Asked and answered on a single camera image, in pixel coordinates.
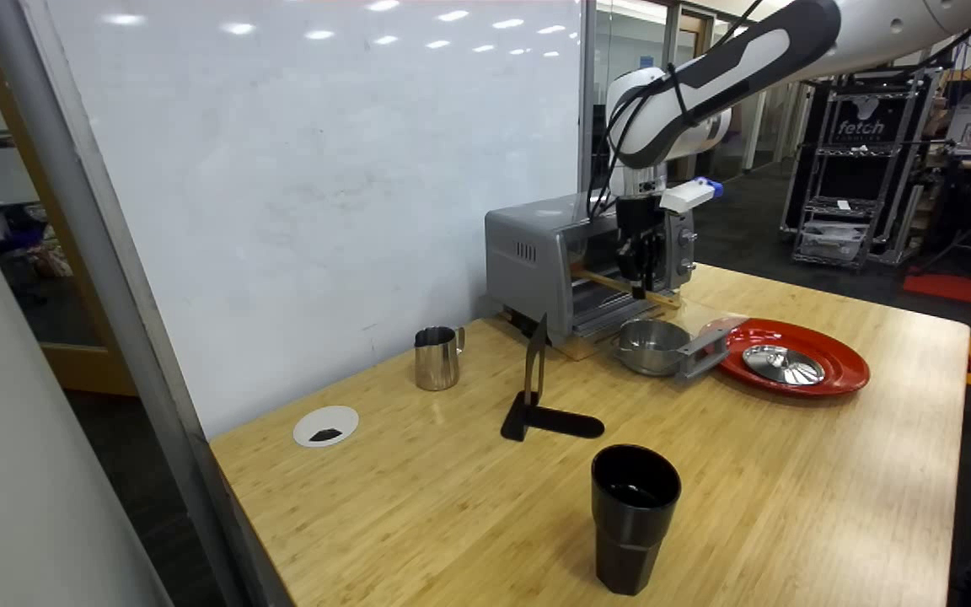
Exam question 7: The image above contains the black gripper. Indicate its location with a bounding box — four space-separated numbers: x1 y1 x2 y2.
613 195 668 299

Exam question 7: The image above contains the grey toaster oven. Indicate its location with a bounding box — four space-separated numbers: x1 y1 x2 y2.
483 191 703 346

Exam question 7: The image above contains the small steel pot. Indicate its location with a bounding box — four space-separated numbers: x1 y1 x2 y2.
616 318 696 381

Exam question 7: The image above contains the steel pot lid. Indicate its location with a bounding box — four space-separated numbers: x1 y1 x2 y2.
738 341 829 390

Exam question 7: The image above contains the black metal bookend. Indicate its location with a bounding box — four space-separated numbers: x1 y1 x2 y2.
501 318 606 444

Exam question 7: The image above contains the red round plate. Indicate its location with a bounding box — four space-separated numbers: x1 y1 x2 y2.
719 318 873 401

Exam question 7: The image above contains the small steel jug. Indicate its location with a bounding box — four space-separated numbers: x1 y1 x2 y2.
413 324 470 394

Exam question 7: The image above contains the black equipment rack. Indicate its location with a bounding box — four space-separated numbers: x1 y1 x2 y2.
780 64 951 268

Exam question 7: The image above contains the black plastic cup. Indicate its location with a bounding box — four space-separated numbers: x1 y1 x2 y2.
591 442 684 596

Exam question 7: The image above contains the white round table grommet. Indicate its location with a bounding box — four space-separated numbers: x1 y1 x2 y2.
290 404 362 453

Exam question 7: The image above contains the grey blue wrist camera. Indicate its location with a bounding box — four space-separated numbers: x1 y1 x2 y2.
658 175 730 215

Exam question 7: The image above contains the glass oven door grey handle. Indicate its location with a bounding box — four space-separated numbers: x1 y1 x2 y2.
584 284 747 384

